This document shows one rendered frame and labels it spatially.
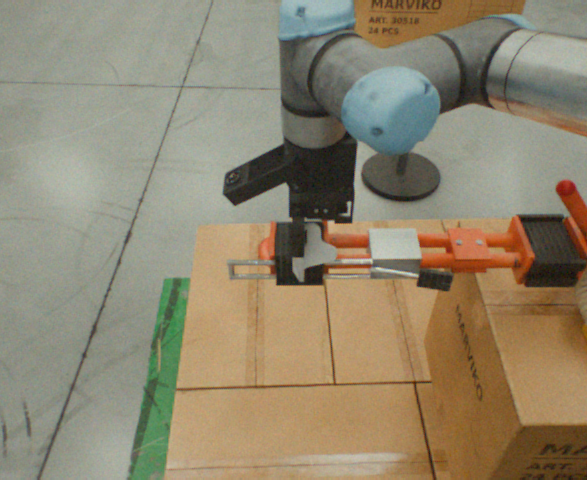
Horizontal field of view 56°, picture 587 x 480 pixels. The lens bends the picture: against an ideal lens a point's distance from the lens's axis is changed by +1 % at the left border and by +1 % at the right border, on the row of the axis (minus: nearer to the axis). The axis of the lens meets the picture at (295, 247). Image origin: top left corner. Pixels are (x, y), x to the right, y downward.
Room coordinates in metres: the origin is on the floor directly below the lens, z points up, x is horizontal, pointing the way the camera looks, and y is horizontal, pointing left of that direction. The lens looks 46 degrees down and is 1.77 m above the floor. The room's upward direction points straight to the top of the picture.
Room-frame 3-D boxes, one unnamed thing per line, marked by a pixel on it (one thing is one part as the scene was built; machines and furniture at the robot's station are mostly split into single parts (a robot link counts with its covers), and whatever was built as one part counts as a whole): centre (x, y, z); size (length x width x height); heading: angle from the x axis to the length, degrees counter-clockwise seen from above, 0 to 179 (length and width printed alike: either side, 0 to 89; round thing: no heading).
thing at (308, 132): (0.55, -0.02, 1.42); 0.08 x 0.08 x 0.05
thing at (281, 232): (0.55, -0.01, 1.20); 0.08 x 0.07 x 0.05; 90
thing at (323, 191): (0.54, -0.03, 1.34); 0.09 x 0.08 x 0.12; 90
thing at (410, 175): (2.23, -0.54, 0.31); 0.40 x 0.40 x 0.62
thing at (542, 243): (0.55, -0.36, 1.20); 0.10 x 0.08 x 0.06; 0
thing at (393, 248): (0.55, -0.14, 1.19); 0.07 x 0.07 x 0.04; 0
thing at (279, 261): (0.50, -0.06, 1.20); 0.31 x 0.03 x 0.05; 90
